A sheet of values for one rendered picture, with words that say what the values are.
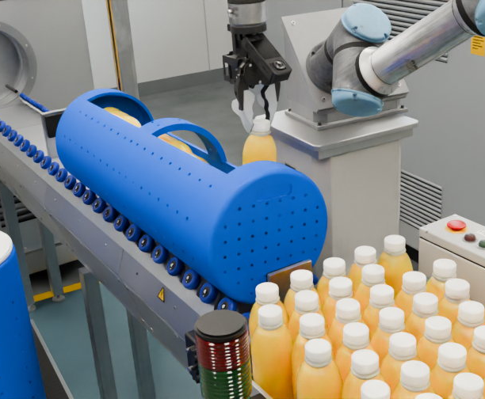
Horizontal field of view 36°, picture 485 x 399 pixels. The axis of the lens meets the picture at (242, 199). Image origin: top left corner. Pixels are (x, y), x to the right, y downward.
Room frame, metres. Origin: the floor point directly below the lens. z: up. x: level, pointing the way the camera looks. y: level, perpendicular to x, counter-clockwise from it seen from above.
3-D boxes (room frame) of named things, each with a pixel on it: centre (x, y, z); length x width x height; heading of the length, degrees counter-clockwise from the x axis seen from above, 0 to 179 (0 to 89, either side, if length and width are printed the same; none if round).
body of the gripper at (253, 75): (1.46, -0.03, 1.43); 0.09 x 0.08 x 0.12; 31
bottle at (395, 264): (1.25, -0.28, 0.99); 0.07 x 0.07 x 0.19
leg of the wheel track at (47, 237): (3.05, 0.90, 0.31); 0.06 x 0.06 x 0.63; 31
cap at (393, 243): (1.25, -0.28, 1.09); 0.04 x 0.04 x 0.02
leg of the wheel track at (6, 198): (2.98, 1.02, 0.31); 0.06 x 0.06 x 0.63; 31
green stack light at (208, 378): (0.76, 0.04, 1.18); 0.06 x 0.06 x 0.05
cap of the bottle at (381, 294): (1.07, -0.22, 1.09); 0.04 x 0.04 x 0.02
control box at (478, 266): (1.24, -0.43, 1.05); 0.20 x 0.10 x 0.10; 31
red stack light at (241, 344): (0.76, 0.04, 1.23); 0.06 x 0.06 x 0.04
